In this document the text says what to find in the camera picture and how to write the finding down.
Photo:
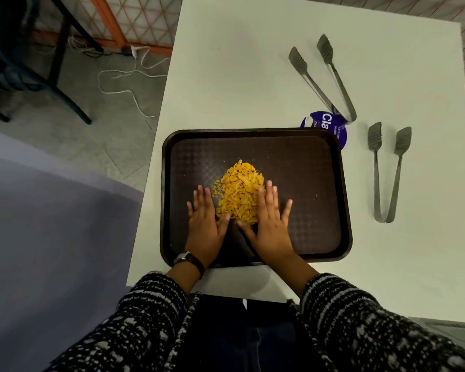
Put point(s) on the person's right hand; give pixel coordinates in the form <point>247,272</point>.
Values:
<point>273,236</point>

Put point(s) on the person's left hand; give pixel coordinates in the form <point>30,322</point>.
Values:
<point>205,236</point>

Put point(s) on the pile of yellow crumbs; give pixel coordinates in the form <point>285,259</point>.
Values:
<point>240,189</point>

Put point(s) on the dark brown plastic tray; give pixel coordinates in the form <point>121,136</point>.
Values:
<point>314,189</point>

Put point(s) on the person's left forearm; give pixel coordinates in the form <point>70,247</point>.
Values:
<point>147,321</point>

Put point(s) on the person's right forearm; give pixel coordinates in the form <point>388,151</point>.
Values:
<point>356,325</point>

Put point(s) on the person's legs in dark jeans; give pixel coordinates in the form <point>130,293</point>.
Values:
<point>236,337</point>

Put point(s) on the round purple sticker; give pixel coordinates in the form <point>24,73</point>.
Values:
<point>327,121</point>

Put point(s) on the short metal tongs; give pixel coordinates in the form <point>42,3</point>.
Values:
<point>396,182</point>

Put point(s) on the long metal tongs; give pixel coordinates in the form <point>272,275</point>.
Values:
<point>314,84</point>

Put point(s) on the white power plug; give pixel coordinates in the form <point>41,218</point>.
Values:
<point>133,51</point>

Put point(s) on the black slatted chair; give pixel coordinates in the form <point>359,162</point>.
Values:
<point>56,65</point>

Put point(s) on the orange mesh fence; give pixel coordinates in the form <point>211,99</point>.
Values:
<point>108,23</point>

